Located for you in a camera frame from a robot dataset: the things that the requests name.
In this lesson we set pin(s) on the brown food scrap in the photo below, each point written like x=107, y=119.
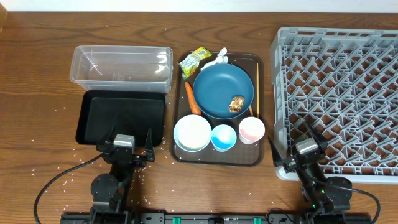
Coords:
x=236, y=104

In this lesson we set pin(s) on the black waste tray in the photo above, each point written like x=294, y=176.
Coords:
x=131, y=113

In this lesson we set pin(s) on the long wooden chopstick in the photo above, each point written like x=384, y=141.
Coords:
x=257, y=91

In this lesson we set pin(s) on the brown serving tray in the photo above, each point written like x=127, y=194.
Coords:
x=240, y=154

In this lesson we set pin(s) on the white tissue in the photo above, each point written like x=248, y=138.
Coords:
x=221, y=58

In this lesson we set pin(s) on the light blue cup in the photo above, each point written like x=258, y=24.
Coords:
x=223, y=137

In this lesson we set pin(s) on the light blue rice bowl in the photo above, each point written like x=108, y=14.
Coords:
x=192, y=133

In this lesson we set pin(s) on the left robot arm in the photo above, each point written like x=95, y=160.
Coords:
x=110, y=191

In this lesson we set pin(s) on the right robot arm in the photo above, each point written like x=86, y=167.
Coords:
x=330, y=196

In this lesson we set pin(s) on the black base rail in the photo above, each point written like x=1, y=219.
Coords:
x=161, y=218

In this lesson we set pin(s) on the pink white cup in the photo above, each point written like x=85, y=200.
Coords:
x=251, y=129

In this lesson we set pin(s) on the clear plastic bin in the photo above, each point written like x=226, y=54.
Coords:
x=122, y=68

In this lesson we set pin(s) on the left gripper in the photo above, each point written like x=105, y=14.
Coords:
x=125, y=156

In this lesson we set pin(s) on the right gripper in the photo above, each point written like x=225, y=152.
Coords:
x=299, y=161

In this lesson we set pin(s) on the green yellow snack wrapper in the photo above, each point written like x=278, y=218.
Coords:
x=192, y=61

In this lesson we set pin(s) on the grey dishwasher rack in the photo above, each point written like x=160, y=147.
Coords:
x=344, y=83

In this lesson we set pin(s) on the orange carrot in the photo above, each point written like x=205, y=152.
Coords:
x=192, y=103

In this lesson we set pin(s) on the dark blue plate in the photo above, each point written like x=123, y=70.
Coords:
x=215, y=87

